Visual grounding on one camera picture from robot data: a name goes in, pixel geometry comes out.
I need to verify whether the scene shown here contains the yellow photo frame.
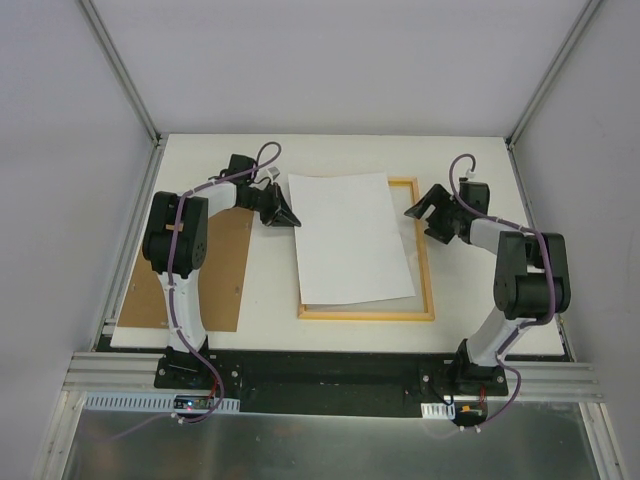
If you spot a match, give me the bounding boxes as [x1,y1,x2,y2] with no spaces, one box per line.
[298,177,435,322]

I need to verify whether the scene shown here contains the printed street photo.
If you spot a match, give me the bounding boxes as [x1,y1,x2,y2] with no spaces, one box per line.
[288,172,415,305]

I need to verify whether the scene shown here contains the brown cardboard backing board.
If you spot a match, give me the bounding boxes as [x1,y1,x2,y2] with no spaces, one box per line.
[118,208,254,332]

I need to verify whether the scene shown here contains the clear acrylic sheet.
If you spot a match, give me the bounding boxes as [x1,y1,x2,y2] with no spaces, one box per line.
[384,186,425,313]

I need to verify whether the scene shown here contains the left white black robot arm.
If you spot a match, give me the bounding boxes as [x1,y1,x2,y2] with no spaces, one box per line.
[142,154,301,389]

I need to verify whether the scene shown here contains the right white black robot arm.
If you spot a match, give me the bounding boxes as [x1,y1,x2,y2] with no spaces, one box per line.
[404,178,571,397]

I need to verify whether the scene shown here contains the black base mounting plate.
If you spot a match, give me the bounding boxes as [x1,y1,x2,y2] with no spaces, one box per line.
[154,349,508,418]

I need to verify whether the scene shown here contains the shiny metal sheet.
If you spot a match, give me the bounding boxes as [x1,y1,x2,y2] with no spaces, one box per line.
[64,403,598,479]

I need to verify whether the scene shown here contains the right white slotted cable duct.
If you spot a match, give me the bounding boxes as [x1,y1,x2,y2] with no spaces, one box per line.
[420,403,456,421]

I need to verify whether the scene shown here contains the white slotted cable duct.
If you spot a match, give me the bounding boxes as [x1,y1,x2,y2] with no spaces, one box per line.
[84,392,240,415]
[420,403,456,421]

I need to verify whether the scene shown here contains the left aluminium corner post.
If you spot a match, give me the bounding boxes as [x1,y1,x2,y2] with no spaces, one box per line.
[76,0,162,145]

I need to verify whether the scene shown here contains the aluminium corner post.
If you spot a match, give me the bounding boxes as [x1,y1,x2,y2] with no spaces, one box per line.
[505,0,606,151]
[76,0,162,145]

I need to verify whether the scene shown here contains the right aluminium corner post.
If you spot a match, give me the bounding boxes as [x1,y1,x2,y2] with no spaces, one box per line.
[505,0,606,151]

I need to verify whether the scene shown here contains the aluminium front rail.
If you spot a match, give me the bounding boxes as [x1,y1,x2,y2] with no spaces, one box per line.
[63,352,605,403]

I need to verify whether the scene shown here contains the left white slotted cable duct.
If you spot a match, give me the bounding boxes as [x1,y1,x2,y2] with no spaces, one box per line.
[84,392,240,415]

